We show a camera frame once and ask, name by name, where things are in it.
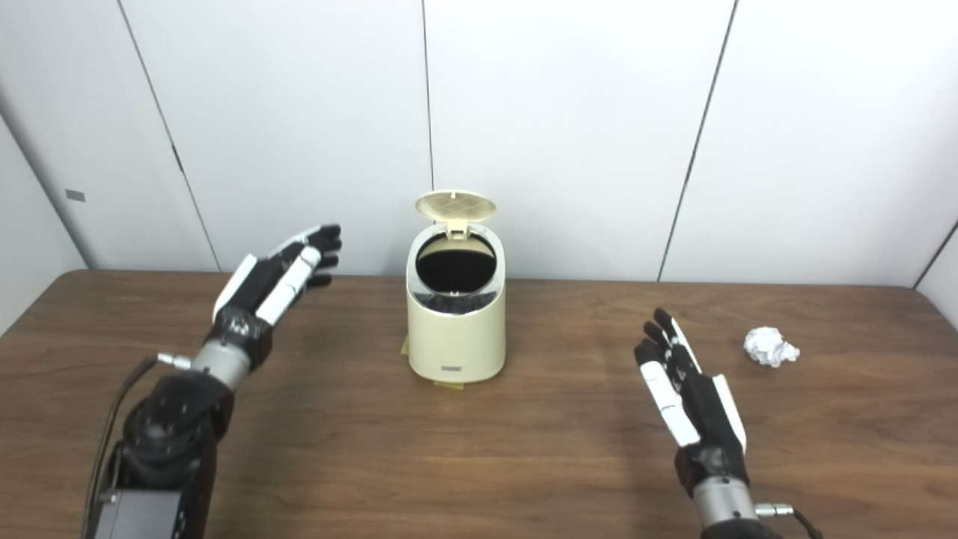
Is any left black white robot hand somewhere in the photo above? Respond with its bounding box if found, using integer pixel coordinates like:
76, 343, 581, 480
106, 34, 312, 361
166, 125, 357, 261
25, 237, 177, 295
206, 223, 343, 373

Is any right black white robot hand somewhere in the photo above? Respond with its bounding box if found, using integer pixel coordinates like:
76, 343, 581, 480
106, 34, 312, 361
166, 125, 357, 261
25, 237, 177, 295
634, 308, 750, 499

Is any white paper ball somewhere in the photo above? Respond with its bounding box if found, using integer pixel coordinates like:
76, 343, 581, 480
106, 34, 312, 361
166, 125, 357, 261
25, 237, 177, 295
743, 326, 800, 368

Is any cream round bin lid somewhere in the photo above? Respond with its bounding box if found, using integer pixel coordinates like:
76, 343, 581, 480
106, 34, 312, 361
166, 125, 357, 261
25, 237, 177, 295
415, 189, 497, 239

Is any black bin liner bag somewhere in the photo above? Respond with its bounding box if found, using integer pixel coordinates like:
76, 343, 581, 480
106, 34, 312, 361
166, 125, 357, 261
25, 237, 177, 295
415, 238, 497, 315

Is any cream-colored plastic bin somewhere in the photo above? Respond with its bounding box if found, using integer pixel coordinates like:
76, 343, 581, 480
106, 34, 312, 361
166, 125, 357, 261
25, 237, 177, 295
406, 189, 507, 385

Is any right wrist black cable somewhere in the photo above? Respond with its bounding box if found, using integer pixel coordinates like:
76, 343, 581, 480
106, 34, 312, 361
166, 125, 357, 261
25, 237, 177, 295
754, 503, 824, 539

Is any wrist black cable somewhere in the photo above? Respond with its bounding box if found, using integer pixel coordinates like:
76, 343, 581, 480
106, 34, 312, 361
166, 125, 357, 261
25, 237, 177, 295
754, 503, 824, 539
81, 353, 194, 525

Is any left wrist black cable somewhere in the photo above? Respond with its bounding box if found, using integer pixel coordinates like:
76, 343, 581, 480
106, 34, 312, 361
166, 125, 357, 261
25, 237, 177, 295
81, 353, 194, 525

